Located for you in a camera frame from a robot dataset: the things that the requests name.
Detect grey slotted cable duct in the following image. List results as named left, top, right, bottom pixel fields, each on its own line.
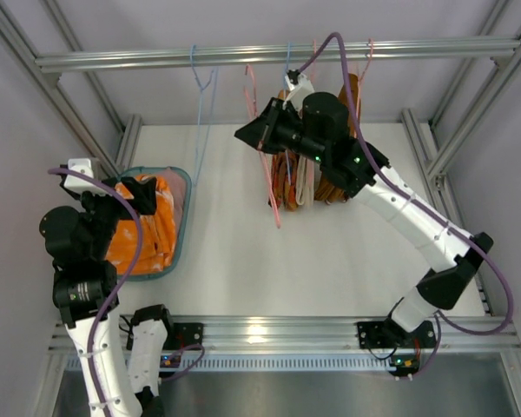
left=64, top=352, right=400, bottom=374

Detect pink trousers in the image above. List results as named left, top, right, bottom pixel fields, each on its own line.
left=164, top=167, right=188, bottom=261

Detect aluminium left frame strut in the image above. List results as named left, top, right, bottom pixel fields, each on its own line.
left=0, top=1, right=142, bottom=175

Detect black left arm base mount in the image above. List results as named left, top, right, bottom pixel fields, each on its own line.
left=163, top=322, right=204, bottom=351

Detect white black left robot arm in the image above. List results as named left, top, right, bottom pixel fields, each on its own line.
left=39, top=177, right=173, bottom=416

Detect pink wire hanger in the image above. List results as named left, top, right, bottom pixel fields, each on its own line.
left=355, top=38, right=374, bottom=122
left=243, top=64, right=281, bottom=229
left=308, top=39, right=318, bottom=83

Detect orange brown patterned trousers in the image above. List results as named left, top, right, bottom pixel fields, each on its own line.
left=267, top=89, right=300, bottom=213

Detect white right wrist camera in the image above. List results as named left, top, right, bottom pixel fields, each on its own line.
left=285, top=69, right=314, bottom=109

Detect beige trousers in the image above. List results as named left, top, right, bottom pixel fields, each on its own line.
left=295, top=156, right=314, bottom=207

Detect orange white tie-dye trousers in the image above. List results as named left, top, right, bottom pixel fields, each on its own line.
left=106, top=174, right=182, bottom=275

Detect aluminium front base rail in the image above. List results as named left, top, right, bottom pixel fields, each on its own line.
left=47, top=315, right=521, bottom=354

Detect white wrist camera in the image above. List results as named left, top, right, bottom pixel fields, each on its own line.
left=285, top=69, right=314, bottom=109
left=63, top=158, right=102, bottom=195

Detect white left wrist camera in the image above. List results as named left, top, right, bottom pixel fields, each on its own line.
left=63, top=158, right=102, bottom=195

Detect aluminium frame strut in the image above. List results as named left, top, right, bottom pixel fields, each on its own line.
left=402, top=1, right=521, bottom=319
left=0, top=1, right=142, bottom=175

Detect teal plastic basket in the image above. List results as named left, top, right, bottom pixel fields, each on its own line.
left=122, top=167, right=193, bottom=281

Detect aluminium hanging rail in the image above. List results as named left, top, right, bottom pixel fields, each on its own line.
left=36, top=36, right=521, bottom=74

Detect blue wire hanger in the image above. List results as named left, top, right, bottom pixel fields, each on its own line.
left=282, top=43, right=292, bottom=186
left=189, top=44, right=219, bottom=186

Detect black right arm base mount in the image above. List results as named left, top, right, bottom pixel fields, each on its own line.
left=355, top=319, right=437, bottom=350

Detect aluminium right frame strut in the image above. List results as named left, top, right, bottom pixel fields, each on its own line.
left=402, top=1, right=521, bottom=319

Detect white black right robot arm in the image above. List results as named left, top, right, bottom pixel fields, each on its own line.
left=234, top=92, right=493, bottom=345

